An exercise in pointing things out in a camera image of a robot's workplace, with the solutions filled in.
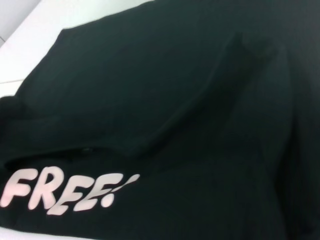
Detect black shirt with FREE print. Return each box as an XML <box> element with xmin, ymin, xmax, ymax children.
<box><xmin>0</xmin><ymin>0</ymin><xmax>320</xmax><ymax>240</ymax></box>

